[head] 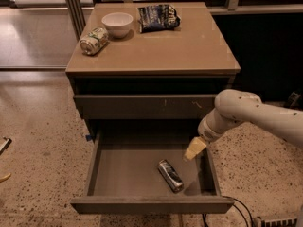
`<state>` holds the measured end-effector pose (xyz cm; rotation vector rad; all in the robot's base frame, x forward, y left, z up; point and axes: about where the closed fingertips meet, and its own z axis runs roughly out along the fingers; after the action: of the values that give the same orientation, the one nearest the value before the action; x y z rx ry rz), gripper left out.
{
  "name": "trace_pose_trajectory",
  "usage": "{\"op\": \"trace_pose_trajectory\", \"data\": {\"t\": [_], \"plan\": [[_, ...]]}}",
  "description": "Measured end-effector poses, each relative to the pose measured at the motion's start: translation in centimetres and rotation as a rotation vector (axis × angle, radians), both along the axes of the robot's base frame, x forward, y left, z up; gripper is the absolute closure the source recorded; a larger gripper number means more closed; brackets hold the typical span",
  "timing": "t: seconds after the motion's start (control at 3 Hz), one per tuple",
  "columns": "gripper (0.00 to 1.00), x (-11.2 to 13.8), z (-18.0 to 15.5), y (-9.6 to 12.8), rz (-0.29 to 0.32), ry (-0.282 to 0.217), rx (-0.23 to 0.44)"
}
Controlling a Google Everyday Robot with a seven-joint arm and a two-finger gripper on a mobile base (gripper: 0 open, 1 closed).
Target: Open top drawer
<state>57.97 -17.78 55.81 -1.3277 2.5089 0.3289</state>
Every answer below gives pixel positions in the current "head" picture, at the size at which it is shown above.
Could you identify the grey bottom drawer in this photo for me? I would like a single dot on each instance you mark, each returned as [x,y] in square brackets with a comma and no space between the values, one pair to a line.
[123,177]

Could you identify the blue chip bag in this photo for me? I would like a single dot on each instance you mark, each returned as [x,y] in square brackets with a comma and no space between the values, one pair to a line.
[158,17]

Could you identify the metal tool on floor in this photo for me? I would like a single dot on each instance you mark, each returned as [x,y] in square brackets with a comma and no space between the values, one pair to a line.
[5,144]

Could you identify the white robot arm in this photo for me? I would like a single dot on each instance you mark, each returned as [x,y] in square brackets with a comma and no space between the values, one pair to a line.
[233,107]

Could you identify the silver can in drawer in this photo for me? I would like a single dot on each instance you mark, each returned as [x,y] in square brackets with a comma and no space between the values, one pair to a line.
[170,176]

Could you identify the grey power strip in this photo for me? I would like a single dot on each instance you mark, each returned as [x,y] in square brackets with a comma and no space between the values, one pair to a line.
[275,222]

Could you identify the brown drawer cabinet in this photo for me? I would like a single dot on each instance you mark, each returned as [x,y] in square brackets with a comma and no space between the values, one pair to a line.
[192,59]

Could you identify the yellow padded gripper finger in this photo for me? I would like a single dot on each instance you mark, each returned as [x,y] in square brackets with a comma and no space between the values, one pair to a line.
[196,146]

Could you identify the grey top drawer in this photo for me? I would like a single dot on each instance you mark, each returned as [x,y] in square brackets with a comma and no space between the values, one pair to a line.
[144,106]

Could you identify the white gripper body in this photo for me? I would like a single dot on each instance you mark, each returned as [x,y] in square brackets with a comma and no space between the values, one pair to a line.
[209,131]

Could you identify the yellow object on floor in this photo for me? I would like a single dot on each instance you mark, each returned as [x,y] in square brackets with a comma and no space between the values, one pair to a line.
[4,178]

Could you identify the blue tape piece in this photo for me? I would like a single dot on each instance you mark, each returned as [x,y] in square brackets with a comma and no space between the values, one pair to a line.
[88,137]

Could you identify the white ceramic bowl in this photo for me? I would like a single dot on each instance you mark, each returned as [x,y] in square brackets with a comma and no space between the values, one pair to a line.
[118,24]

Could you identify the grey drawer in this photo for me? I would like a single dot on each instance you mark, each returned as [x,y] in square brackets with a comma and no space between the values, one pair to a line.
[123,177]
[144,106]

